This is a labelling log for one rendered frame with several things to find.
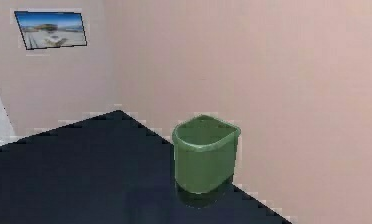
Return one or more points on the green trash can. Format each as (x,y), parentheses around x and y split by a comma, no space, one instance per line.
(204,166)

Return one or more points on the framed landscape picture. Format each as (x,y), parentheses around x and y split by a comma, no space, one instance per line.
(51,29)

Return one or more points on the white room door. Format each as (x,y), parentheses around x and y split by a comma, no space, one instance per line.
(0,123)

